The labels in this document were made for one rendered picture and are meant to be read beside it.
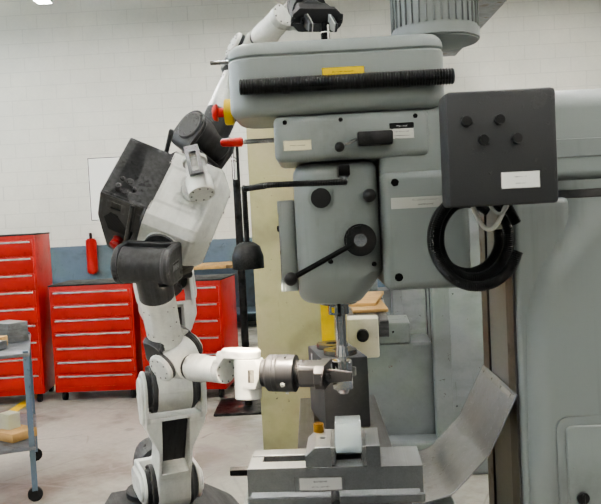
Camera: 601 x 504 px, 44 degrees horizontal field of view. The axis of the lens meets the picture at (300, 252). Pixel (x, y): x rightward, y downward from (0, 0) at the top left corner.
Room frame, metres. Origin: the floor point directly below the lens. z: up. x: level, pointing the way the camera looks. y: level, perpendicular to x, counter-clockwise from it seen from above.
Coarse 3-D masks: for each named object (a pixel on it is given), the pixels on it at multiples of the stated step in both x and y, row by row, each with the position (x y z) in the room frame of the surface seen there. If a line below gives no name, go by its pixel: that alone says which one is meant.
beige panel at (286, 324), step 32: (256, 160) 3.47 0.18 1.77; (256, 192) 3.47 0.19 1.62; (288, 192) 3.47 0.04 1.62; (256, 224) 3.47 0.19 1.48; (256, 288) 3.47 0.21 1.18; (256, 320) 3.48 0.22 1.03; (288, 320) 3.47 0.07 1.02; (320, 320) 3.47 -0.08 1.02; (288, 352) 3.47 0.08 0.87; (288, 416) 3.47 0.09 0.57; (288, 448) 3.47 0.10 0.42
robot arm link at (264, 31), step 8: (264, 24) 2.07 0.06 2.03; (272, 24) 2.04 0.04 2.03; (256, 32) 2.10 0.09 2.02; (264, 32) 2.08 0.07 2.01; (272, 32) 2.06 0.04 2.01; (280, 32) 2.06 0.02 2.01; (248, 40) 2.13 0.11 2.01; (256, 40) 2.11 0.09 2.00; (264, 40) 2.09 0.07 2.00; (272, 40) 2.09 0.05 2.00
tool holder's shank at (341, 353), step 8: (336, 320) 1.74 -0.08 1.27; (344, 320) 1.74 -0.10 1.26; (336, 328) 1.74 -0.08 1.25; (344, 328) 1.74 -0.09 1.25; (336, 336) 1.74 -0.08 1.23; (344, 336) 1.74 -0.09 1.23; (336, 344) 1.74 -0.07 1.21; (344, 344) 1.74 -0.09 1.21; (336, 352) 1.74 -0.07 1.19; (344, 352) 1.73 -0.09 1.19; (344, 360) 1.74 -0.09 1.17
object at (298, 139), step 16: (368, 112) 1.63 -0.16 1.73; (384, 112) 1.63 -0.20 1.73; (400, 112) 1.63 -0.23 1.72; (416, 112) 1.63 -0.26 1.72; (288, 128) 1.63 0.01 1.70; (304, 128) 1.63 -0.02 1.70; (320, 128) 1.63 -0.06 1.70; (336, 128) 1.63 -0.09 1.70; (352, 128) 1.63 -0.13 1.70; (368, 128) 1.63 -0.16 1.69; (384, 128) 1.62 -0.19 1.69; (400, 128) 1.62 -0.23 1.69; (416, 128) 1.62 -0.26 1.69; (288, 144) 1.63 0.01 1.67; (304, 144) 1.63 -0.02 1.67; (320, 144) 1.63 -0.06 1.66; (352, 144) 1.63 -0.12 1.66; (400, 144) 1.62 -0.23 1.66; (416, 144) 1.62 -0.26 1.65; (288, 160) 1.63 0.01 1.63; (304, 160) 1.64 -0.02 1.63; (320, 160) 1.64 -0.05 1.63; (336, 160) 1.65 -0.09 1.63; (352, 160) 1.68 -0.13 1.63; (368, 160) 1.70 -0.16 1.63
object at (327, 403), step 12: (312, 348) 2.09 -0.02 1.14; (324, 348) 2.06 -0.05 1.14; (348, 348) 2.00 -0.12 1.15; (360, 360) 1.94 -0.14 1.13; (360, 372) 1.94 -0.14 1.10; (360, 384) 1.94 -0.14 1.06; (312, 396) 2.11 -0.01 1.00; (324, 396) 1.93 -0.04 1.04; (336, 396) 1.93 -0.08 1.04; (348, 396) 1.94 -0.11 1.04; (360, 396) 1.94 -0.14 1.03; (312, 408) 2.12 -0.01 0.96; (324, 408) 1.93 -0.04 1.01; (336, 408) 1.93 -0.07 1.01; (348, 408) 1.94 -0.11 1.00; (360, 408) 1.94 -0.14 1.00; (324, 420) 1.94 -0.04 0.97; (360, 420) 1.94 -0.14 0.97
